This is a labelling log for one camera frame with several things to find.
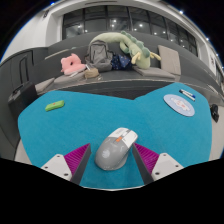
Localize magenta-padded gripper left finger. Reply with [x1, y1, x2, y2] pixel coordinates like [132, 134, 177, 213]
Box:
[40, 143, 92, 186]

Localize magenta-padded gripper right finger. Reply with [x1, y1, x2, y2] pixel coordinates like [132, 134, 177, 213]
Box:
[132, 143, 184, 185]

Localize grey and white computer mouse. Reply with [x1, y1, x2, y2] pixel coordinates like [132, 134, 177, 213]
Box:
[94, 126, 139, 172]

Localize round light blue mouse pad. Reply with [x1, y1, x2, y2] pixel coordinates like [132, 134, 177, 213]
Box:
[163, 93, 196, 117]

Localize green eraser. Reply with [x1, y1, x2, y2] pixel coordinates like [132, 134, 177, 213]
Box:
[44, 99, 66, 112]

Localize small black object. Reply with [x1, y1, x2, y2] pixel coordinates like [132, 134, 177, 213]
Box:
[209, 103, 220, 123]

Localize white marker with black cap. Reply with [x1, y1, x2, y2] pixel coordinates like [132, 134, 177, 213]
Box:
[178, 89, 196, 102]

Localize black suitcase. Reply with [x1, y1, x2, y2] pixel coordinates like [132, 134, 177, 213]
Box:
[7, 80, 39, 119]

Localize small grey seat cushion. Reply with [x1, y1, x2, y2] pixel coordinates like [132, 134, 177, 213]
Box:
[34, 77, 56, 94]

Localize flat grey seat cushion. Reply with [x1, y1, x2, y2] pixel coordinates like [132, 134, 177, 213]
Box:
[132, 65, 176, 80]

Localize grey upholstered bench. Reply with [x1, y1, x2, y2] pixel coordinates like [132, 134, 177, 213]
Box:
[31, 31, 224, 101]

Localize tan round pouch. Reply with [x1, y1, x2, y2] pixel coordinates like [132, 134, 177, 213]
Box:
[83, 67, 100, 80]

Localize upright grey square cushion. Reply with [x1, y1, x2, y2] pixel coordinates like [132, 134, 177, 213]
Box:
[157, 44, 182, 76]

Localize navy blue patterned bag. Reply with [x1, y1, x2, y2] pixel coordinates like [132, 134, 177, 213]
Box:
[110, 53, 133, 71]

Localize green dragon plush toy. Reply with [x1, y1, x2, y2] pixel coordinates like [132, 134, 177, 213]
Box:
[88, 30, 162, 70]

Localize grey backpack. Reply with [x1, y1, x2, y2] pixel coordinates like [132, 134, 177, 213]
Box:
[84, 39, 115, 73]

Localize dark glass window row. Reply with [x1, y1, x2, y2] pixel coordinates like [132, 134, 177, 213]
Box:
[61, 4, 198, 57]

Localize ceiling lights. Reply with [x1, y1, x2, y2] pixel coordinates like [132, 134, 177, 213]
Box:
[49, 1, 211, 42]

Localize pink ring-shaped plush cushion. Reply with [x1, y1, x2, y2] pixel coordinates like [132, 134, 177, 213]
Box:
[60, 53, 87, 76]

